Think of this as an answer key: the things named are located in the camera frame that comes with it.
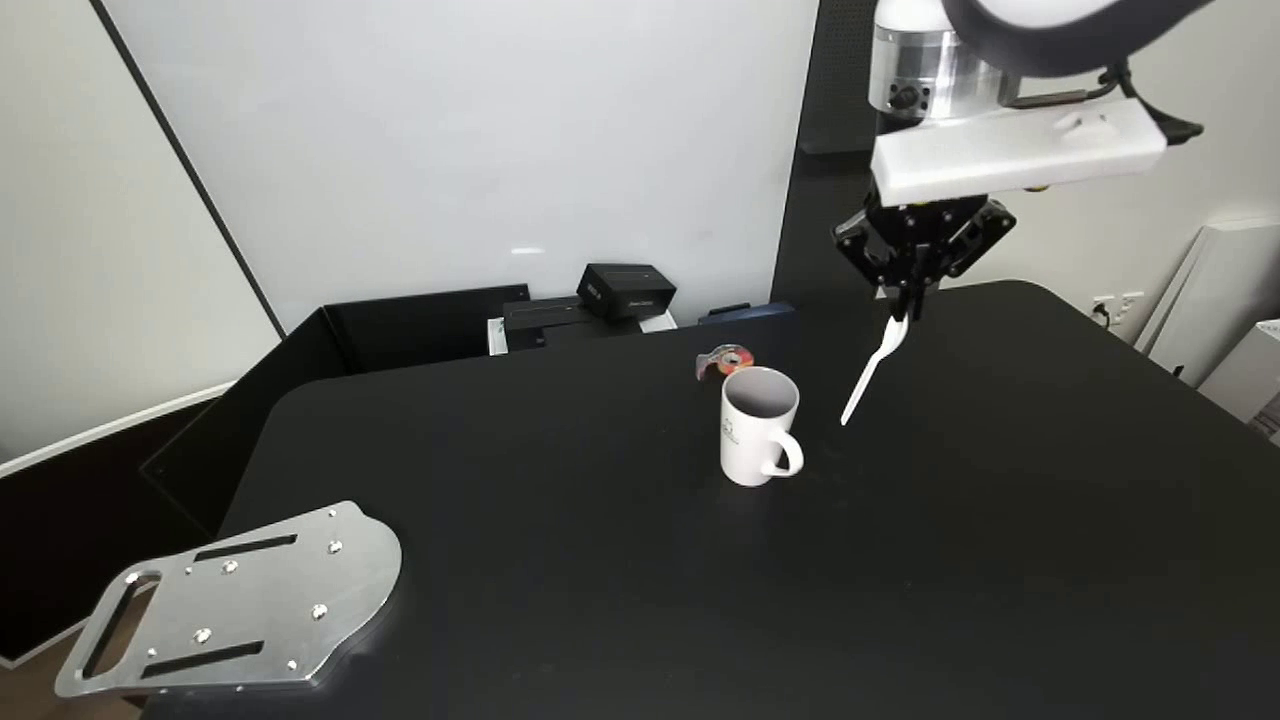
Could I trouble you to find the white leaning panel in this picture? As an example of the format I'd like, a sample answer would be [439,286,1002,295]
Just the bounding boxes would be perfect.
[1138,216,1280,392]

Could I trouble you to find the dark blue flat object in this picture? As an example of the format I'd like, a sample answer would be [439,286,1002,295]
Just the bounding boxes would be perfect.
[701,300,801,339]

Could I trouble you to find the small black box device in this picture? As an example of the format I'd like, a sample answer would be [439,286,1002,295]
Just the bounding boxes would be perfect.
[573,261,680,325]

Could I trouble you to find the silver metal mounting plate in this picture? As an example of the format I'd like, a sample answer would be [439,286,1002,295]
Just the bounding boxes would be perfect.
[50,495,408,703]

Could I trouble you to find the dark grey vertical pillar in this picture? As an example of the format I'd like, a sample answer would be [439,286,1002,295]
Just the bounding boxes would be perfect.
[766,0,887,317]

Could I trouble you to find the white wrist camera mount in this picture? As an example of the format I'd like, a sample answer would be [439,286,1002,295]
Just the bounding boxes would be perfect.
[867,97,1171,210]

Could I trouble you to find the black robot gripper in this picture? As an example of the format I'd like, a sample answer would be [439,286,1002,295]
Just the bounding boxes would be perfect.
[833,191,1019,326]

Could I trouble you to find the white plastic spoon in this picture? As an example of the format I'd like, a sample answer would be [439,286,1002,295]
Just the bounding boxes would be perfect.
[835,308,915,431]

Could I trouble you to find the white ceramic mug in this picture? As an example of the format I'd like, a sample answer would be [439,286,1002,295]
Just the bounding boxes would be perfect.
[717,365,807,493]

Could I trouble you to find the large whiteboard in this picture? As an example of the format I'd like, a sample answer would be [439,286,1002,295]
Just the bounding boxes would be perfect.
[91,0,824,334]

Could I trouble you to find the white plastic box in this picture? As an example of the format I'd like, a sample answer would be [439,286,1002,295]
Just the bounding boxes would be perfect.
[1196,317,1280,447]

